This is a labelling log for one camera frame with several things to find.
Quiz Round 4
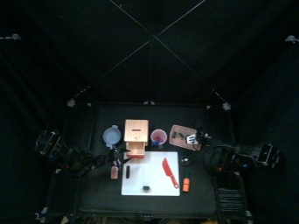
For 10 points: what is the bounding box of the tan wooden plate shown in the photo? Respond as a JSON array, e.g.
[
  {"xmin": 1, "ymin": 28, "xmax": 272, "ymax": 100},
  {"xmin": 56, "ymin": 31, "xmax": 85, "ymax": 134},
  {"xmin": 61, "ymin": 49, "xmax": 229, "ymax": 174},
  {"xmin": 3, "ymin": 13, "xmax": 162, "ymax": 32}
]
[{"xmin": 168, "ymin": 124, "xmax": 202, "ymax": 151}]

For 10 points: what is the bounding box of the red toy knife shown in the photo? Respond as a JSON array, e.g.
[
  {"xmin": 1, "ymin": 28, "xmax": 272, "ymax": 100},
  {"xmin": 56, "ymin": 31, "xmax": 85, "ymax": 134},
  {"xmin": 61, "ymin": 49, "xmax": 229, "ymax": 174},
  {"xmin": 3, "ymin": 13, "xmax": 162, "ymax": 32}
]
[{"xmin": 161, "ymin": 157, "xmax": 180, "ymax": 190}]

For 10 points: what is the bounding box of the white cutting board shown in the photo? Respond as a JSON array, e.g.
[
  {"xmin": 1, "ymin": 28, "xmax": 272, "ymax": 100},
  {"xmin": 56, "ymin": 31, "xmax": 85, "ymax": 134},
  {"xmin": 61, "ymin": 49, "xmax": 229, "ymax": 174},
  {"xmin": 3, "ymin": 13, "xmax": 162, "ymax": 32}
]
[{"xmin": 120, "ymin": 150, "xmax": 181, "ymax": 197}]

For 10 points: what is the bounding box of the wooden drawer with red front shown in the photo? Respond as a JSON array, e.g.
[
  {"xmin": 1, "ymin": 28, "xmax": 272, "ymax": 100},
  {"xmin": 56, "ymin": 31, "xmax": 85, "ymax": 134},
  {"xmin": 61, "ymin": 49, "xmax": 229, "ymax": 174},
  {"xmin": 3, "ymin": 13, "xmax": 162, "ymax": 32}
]
[{"xmin": 125, "ymin": 141, "xmax": 146, "ymax": 159}]

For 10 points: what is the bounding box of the pink toy sausage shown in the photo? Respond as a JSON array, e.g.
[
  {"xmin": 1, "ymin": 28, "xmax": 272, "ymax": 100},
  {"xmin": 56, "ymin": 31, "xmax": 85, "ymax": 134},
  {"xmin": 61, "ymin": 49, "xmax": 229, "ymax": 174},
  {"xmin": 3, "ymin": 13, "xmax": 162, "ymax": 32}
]
[{"xmin": 109, "ymin": 164, "xmax": 118, "ymax": 180}]

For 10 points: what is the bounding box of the pale blue strainer bowl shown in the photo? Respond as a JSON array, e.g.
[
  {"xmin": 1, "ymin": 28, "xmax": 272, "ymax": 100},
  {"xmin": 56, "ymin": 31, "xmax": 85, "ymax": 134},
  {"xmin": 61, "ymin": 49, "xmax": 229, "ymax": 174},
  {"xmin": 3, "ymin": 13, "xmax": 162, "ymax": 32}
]
[{"xmin": 101, "ymin": 124, "xmax": 122, "ymax": 149}]

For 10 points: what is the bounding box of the light wooden box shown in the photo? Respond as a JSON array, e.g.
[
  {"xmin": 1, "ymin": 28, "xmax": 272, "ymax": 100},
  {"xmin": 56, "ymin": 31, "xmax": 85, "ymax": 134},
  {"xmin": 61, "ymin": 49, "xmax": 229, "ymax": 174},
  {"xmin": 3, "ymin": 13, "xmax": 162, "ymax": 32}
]
[{"xmin": 122, "ymin": 118, "xmax": 150, "ymax": 144}]

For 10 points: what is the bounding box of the red toy cup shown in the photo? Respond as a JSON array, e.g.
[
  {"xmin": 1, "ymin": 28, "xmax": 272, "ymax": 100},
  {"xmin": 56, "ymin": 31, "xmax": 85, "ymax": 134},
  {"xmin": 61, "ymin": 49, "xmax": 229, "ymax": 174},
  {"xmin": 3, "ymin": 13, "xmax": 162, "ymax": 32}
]
[{"xmin": 149, "ymin": 129, "xmax": 168, "ymax": 146}]

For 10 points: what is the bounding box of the orange toy carrot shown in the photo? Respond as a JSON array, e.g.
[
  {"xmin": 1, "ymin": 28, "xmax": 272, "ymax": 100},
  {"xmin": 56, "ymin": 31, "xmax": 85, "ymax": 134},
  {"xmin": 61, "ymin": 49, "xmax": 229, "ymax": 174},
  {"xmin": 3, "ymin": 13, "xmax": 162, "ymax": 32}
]
[{"xmin": 181, "ymin": 169, "xmax": 192, "ymax": 193}]

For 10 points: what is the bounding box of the white printed label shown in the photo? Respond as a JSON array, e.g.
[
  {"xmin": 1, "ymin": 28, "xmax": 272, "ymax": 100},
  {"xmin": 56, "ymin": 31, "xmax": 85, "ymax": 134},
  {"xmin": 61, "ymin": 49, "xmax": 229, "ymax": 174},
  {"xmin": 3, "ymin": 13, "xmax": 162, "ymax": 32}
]
[{"xmin": 216, "ymin": 186, "xmax": 244, "ymax": 214}]

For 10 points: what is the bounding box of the grey metal clamp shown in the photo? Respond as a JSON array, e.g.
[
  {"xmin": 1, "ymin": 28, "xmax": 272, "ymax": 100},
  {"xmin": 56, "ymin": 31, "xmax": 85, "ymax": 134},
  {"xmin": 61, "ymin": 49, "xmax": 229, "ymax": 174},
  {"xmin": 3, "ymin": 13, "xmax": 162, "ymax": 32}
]
[
  {"xmin": 0, "ymin": 33, "xmax": 22, "ymax": 42},
  {"xmin": 284, "ymin": 34, "xmax": 299, "ymax": 44}
]

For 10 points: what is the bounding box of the thin white cord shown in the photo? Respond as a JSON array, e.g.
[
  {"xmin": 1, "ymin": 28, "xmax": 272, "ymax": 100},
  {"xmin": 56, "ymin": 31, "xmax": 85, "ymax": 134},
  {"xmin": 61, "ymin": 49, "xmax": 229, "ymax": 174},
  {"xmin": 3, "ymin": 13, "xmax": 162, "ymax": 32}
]
[
  {"xmin": 74, "ymin": 0, "xmax": 206, "ymax": 95},
  {"xmin": 106, "ymin": 0, "xmax": 220, "ymax": 95}
]

